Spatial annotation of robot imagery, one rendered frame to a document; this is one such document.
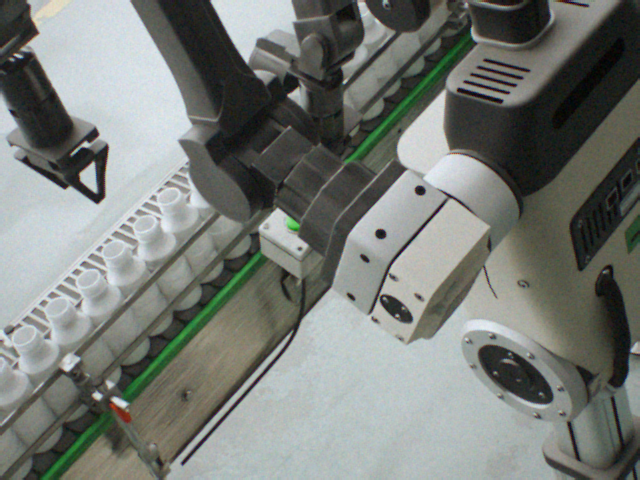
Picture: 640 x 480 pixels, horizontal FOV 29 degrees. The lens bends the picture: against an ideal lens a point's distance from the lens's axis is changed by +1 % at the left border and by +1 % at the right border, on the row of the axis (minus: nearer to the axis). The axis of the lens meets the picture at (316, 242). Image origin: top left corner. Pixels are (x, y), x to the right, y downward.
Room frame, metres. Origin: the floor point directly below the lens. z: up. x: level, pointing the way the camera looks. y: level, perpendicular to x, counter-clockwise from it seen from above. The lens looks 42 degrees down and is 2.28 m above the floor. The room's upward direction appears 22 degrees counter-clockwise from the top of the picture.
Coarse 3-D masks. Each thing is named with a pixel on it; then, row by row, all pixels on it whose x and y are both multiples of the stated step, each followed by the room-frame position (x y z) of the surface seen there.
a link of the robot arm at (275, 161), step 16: (240, 128) 0.91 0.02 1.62; (256, 128) 0.90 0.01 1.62; (272, 128) 0.90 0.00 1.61; (288, 128) 0.89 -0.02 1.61; (224, 144) 0.89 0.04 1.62; (240, 144) 0.89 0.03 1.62; (256, 144) 0.89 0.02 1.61; (272, 144) 0.88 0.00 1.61; (288, 144) 0.88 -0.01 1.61; (304, 144) 0.87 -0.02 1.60; (240, 160) 0.87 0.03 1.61; (256, 160) 0.86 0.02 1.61; (272, 160) 0.86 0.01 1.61; (288, 160) 0.86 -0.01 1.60; (256, 176) 0.86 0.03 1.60; (272, 176) 0.85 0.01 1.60; (272, 192) 0.85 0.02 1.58
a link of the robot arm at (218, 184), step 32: (160, 0) 0.91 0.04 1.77; (192, 0) 0.92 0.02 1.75; (160, 32) 0.92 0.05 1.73; (192, 32) 0.91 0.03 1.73; (224, 32) 0.92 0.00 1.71; (192, 64) 0.90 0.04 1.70; (224, 64) 0.91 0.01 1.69; (192, 96) 0.91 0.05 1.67; (224, 96) 0.89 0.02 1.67; (256, 96) 0.91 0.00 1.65; (192, 128) 0.91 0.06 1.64; (224, 128) 0.89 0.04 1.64; (192, 160) 0.90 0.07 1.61; (224, 160) 0.88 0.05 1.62; (224, 192) 0.88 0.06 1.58; (256, 192) 0.86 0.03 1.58
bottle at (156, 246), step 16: (144, 224) 1.42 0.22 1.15; (160, 224) 1.41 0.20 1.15; (144, 240) 1.39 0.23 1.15; (160, 240) 1.39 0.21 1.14; (176, 240) 1.40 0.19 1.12; (144, 256) 1.39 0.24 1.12; (160, 256) 1.38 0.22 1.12; (176, 272) 1.38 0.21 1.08; (192, 272) 1.40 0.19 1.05; (160, 288) 1.39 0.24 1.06; (176, 288) 1.38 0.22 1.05; (192, 304) 1.38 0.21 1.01
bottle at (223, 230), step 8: (192, 192) 1.48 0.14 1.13; (192, 200) 1.47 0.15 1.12; (200, 200) 1.46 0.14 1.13; (200, 208) 1.45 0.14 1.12; (208, 208) 1.45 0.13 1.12; (208, 216) 1.45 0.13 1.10; (224, 216) 1.45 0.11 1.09; (216, 224) 1.45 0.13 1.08; (224, 224) 1.44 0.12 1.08; (232, 224) 1.45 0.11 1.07; (240, 224) 1.46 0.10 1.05; (216, 232) 1.45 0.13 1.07; (224, 232) 1.44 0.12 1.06; (232, 232) 1.45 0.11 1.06; (216, 240) 1.45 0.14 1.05; (224, 240) 1.45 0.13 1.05; (248, 240) 1.46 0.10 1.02; (240, 248) 1.45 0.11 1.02; (248, 248) 1.45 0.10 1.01; (232, 256) 1.45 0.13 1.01; (240, 256) 1.45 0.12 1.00
